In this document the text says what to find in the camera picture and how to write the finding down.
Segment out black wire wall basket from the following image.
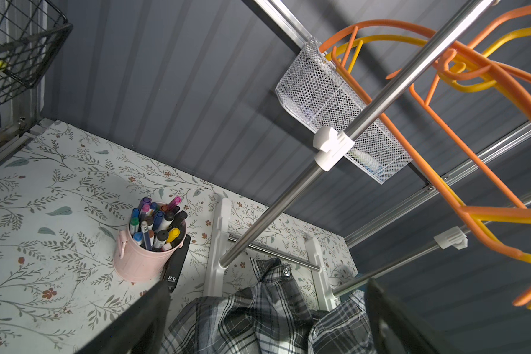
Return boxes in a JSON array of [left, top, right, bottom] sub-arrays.
[[0, 1, 73, 104]]

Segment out pink pen cup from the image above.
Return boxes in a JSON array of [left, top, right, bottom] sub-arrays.
[[113, 224, 187, 283]]

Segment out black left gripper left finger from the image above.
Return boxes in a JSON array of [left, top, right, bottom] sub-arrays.
[[79, 281, 171, 353]]

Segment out steel clothes rack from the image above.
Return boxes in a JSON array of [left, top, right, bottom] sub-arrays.
[[203, 1, 531, 296]]

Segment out white mesh wire basket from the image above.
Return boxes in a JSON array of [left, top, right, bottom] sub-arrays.
[[275, 37, 412, 184]]

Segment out black stapler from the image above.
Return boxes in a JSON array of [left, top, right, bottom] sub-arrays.
[[162, 235, 191, 294]]

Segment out yellow plastic hanger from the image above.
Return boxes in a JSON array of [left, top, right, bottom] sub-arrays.
[[324, 21, 531, 311]]

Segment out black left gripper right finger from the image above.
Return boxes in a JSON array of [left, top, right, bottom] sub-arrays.
[[365, 278, 460, 354]]

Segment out floral table mat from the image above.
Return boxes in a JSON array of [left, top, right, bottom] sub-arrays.
[[0, 118, 359, 354]]

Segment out grey plaid long-sleeve shirt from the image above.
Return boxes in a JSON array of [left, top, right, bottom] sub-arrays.
[[160, 258, 376, 353]]

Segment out brown orange hanger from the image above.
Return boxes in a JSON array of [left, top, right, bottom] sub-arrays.
[[307, 1, 531, 314]]

